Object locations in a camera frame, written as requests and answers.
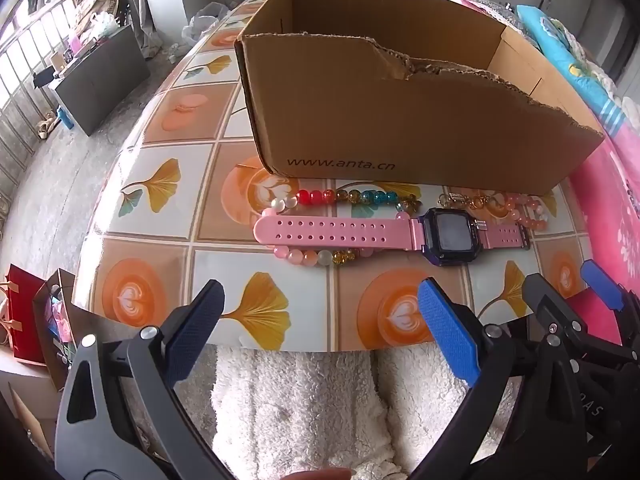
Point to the white fleece garment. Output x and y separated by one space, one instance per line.
300 410

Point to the brown cardboard box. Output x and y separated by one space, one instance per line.
400 125

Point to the black cabinet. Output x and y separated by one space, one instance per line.
100 85

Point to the flat cardboard piece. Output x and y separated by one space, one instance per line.
30 420

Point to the person's left hand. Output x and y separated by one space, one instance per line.
315 475

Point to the white plastic bag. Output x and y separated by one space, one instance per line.
202 22

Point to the brown paper bag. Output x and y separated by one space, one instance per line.
55 340

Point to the pink floral blanket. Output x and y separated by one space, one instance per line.
612 200

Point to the blue pillow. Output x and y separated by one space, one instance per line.
570 55

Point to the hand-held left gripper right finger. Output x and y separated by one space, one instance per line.
447 332

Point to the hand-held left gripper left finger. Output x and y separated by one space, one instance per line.
194 332

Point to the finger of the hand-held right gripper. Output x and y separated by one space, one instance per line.
602 285
550 305

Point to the red gift bag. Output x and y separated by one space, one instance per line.
22 320

